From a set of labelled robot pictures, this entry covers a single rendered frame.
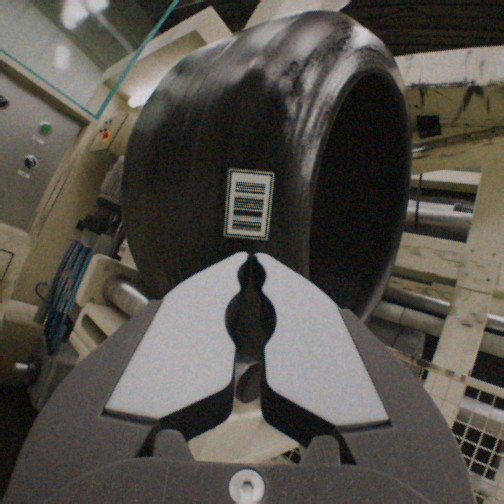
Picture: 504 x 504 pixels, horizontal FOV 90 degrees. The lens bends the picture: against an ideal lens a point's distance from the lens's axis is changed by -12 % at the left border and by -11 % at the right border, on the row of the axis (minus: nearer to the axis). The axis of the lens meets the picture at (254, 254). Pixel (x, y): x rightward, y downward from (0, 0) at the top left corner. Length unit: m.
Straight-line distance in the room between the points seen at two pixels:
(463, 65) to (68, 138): 1.07
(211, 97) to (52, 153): 0.70
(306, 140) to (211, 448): 0.31
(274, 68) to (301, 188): 0.12
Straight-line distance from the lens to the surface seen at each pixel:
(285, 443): 0.48
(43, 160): 0.94
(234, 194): 0.26
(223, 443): 0.34
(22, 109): 0.95
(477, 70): 0.92
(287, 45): 0.33
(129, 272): 0.58
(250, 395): 0.32
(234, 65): 0.32
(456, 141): 0.93
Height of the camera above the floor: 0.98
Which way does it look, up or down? 8 degrees up
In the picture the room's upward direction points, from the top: 23 degrees clockwise
